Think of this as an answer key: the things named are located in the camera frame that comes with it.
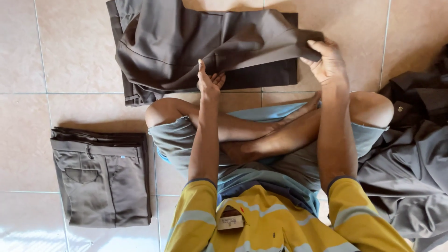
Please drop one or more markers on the person's leg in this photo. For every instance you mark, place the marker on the person's leg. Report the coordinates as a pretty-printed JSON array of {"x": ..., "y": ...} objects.
[
  {"x": 371, "y": 108},
  {"x": 241, "y": 127}
]

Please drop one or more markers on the folded brown trousers with pocket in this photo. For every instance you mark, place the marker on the folded brown trousers with pocket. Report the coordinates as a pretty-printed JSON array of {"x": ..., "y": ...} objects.
[{"x": 101, "y": 185}]

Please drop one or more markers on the heap of brown clothes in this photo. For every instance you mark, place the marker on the heap of brown clothes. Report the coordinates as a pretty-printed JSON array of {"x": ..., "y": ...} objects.
[{"x": 409, "y": 168}]

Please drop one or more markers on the person's right hand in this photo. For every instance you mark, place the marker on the person's right hand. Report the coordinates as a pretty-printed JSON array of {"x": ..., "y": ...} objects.
[{"x": 330, "y": 70}]

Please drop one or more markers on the person's left hand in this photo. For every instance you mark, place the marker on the person's left hand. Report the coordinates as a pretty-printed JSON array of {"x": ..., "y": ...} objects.
[{"x": 208, "y": 88}]

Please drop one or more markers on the person's left leg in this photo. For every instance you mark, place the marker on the person's left leg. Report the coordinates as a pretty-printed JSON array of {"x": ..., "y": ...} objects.
[{"x": 241, "y": 127}]

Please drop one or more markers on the person's right leg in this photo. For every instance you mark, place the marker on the person's right leg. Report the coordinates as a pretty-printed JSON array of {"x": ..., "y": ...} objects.
[{"x": 371, "y": 108}]

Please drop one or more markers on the folded dark brown trousers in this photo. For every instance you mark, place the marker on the folded dark brown trousers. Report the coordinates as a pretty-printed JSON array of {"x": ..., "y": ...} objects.
[{"x": 101, "y": 134}]

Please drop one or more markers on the yellow striped shirt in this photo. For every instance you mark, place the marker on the yellow striped shirt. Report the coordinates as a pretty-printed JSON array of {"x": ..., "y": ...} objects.
[{"x": 273, "y": 227}]

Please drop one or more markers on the grey shorts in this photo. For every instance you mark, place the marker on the grey shorts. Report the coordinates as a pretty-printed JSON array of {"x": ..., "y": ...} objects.
[{"x": 175, "y": 140}]

